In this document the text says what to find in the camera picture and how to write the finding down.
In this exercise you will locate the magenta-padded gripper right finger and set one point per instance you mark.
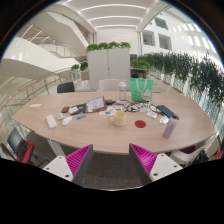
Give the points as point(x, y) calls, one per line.
point(145, 160)

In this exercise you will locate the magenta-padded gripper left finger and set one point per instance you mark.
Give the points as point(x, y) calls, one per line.
point(78, 159)

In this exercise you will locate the purple drink bottle black cap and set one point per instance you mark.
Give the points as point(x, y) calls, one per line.
point(170, 128)

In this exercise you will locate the clear plastic water bottle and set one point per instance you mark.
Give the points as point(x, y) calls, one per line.
point(122, 92)

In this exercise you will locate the flat round red coaster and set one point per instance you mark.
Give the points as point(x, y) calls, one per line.
point(140, 124)

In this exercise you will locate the white computer mouse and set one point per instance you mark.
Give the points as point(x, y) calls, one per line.
point(66, 120)

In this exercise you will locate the white chair purple seat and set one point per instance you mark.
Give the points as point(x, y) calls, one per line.
point(186, 155)

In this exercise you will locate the small teal item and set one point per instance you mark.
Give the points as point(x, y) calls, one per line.
point(81, 116)

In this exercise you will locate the clear plastic bag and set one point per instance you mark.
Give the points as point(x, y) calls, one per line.
point(164, 120)

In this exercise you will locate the white card packet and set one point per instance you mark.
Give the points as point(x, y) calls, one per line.
point(151, 115)

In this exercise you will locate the white power strip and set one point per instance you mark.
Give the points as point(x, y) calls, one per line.
point(51, 121)

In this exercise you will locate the cream yellow mug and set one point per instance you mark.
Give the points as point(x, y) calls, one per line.
point(119, 119)

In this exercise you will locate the small red-black item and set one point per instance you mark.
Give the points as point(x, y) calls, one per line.
point(65, 109)

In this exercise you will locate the black flat tablet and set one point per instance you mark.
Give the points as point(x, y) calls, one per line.
point(81, 107)

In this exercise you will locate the dark blue keyboard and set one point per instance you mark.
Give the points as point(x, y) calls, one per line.
point(166, 111)

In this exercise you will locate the colourful sticker sheet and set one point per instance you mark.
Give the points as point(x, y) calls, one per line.
point(111, 109)

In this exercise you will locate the black and red chair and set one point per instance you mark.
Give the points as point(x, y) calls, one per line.
point(20, 146)

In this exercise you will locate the small black box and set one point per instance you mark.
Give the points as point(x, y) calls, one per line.
point(110, 102)

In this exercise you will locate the small white paper sheet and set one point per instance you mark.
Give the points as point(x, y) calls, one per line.
point(35, 105)

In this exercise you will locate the green cat-print tote bag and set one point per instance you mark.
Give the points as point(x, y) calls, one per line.
point(141, 90)

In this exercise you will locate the black office chair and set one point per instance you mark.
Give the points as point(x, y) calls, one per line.
point(65, 87)

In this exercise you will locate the tall white cabinet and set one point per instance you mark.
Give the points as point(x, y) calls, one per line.
point(108, 68)

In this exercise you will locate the tall green tree hedge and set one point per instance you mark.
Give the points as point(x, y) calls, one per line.
point(186, 68)

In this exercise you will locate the leafy cabinet planter plants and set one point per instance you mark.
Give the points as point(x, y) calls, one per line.
point(106, 46)

